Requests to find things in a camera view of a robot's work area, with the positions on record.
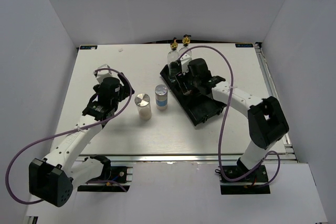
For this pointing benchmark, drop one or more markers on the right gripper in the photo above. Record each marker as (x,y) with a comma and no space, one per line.
(182,78)

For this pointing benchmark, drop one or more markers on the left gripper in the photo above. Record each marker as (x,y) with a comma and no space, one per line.
(125,89)

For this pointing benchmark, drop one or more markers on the silver-lid white powder jar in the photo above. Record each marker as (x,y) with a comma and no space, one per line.
(142,102)

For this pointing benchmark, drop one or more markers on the clear glass oil bottle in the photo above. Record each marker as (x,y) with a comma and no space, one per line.
(172,58)

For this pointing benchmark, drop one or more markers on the blue-label spice shaker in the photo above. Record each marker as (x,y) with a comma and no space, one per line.
(161,92)

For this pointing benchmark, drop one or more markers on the dark sauce glass bottle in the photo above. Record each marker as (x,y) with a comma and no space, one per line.
(186,42)

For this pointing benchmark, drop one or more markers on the silver-lid dark spice jar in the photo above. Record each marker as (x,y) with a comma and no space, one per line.
(189,92)

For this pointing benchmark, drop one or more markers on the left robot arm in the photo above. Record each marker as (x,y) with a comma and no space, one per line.
(54,177)

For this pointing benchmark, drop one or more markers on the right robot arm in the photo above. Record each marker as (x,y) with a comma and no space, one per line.
(267,123)

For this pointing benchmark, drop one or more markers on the black three-compartment tray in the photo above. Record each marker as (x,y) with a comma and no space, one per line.
(198,107)

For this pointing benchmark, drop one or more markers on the left blue table sticker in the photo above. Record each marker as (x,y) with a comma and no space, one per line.
(88,47)

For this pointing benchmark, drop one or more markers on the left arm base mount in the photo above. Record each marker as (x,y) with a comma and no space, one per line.
(113,179)

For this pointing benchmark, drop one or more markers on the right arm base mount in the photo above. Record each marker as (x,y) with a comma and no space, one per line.
(253,184)

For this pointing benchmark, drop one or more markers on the aluminium table side rail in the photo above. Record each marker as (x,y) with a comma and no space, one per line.
(289,154)

